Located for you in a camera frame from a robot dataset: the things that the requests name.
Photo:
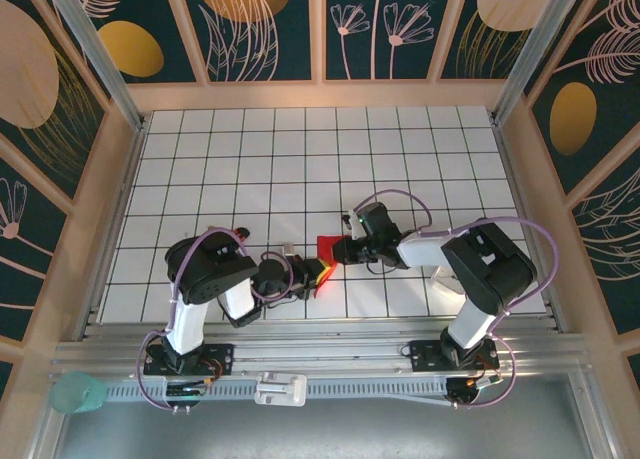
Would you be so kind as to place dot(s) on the red paper sheet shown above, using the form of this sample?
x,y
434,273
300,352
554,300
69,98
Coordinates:
x,y
330,246

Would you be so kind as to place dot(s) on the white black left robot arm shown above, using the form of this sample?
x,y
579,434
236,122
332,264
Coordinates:
x,y
190,329

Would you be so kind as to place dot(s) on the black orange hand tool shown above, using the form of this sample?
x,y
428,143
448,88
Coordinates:
x,y
242,233

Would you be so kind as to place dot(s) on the white plastic clamp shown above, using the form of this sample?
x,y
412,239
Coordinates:
x,y
280,389

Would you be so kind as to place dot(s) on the black controller board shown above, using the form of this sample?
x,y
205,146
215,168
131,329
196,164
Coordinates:
x,y
467,389
185,390

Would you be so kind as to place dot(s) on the teal plastic cup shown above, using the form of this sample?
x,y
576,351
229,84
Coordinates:
x,y
75,391

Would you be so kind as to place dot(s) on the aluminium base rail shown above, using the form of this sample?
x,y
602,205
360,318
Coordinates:
x,y
320,351

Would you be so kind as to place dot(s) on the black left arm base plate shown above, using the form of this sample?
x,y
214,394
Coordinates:
x,y
220,359

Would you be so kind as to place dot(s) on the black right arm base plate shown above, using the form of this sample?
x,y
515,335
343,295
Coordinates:
x,y
425,356

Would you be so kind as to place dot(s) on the aluminium side rail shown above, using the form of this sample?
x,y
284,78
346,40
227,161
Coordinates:
x,y
532,229
110,229

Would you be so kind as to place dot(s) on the aluminium corner post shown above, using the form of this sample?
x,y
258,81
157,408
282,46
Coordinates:
x,y
538,39
93,39

